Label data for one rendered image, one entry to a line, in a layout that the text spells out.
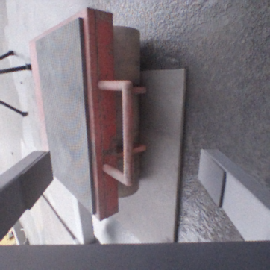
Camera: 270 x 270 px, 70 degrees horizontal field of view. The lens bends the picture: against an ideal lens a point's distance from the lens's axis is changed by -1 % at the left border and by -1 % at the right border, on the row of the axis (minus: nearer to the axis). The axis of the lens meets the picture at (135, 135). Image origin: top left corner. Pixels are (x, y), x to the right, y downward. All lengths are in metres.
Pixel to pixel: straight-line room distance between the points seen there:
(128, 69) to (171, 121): 0.11
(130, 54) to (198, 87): 0.11
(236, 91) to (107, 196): 0.24
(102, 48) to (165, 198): 0.27
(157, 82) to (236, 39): 0.13
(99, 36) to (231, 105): 0.19
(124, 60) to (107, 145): 0.13
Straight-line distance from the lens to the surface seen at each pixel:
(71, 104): 0.31
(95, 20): 0.28
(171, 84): 0.32
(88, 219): 0.63
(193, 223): 0.38
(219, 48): 0.29
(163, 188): 0.38
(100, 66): 0.27
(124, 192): 0.37
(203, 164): 0.16
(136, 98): 0.34
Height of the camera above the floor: 0.26
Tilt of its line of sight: 39 degrees down
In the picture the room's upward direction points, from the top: 103 degrees counter-clockwise
